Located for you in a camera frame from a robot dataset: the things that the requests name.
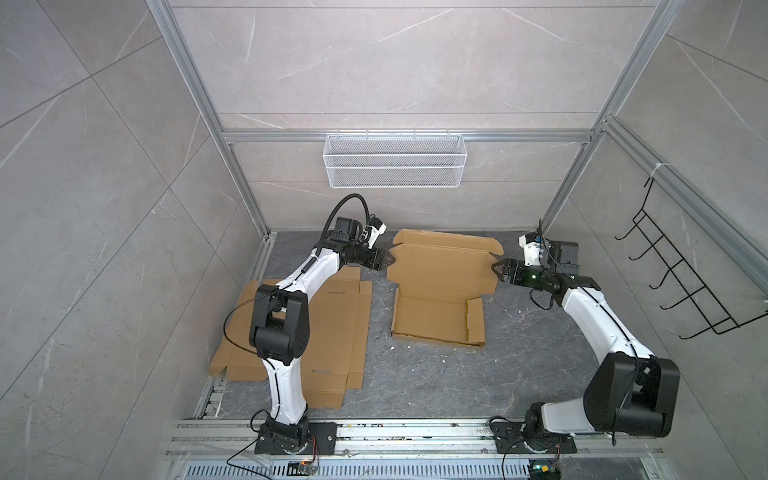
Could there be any cardboard box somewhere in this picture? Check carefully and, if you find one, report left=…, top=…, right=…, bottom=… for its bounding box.
left=387, top=229, right=504, bottom=348
left=208, top=266, right=372, bottom=409

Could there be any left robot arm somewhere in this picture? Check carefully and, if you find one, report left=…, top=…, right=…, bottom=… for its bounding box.
left=248, top=215, right=395, bottom=448

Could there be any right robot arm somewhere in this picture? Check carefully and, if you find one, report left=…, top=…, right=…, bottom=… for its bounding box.
left=492, top=232, right=680, bottom=438

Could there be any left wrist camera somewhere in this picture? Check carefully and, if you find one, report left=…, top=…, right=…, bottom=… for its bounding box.
left=365, top=215, right=386, bottom=249

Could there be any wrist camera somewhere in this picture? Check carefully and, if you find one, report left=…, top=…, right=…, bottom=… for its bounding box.
left=365, top=215, right=386, bottom=249
left=519, top=232, right=548, bottom=267

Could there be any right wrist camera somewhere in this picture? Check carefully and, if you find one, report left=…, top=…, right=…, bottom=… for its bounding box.
left=519, top=232, right=548, bottom=267

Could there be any white wire mesh basket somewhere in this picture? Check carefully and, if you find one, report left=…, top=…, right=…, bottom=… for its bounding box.
left=323, top=133, right=468, bottom=189

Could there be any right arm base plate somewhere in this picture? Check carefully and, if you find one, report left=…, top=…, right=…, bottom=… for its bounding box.
left=488, top=417, right=577, bottom=455

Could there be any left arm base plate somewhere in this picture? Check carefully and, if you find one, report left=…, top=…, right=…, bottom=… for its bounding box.
left=254, top=421, right=338, bottom=455

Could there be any black wire hook rack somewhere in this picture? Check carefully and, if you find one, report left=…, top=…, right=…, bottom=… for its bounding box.
left=614, top=178, right=767, bottom=340

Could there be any aluminium frame profile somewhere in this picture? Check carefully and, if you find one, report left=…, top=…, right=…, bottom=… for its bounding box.
left=148, top=1, right=767, bottom=290

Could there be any aluminium mounting rail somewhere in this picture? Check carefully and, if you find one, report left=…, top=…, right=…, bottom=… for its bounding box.
left=165, top=418, right=665, bottom=459

